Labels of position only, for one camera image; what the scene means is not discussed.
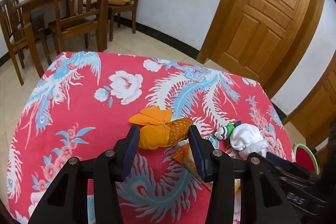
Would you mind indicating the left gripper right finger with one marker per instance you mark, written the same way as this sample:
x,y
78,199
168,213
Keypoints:
x,y
262,199

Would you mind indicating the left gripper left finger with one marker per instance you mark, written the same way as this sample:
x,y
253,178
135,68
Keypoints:
x,y
65,200

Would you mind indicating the red bin green rim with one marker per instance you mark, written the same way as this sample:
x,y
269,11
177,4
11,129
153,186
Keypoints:
x,y
304,157

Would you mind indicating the green purple small toy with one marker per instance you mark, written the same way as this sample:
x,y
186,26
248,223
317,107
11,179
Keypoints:
x,y
224,132

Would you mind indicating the red floral tablecloth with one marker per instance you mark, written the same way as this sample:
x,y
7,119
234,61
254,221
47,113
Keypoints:
x,y
82,106

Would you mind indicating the wooden panel door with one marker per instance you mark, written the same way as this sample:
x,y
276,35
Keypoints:
x,y
263,40

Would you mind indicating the left wooden chair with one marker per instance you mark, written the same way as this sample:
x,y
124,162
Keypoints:
x,y
15,37

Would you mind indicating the wooden dining table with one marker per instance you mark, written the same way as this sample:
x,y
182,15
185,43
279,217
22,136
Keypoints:
x,y
60,1

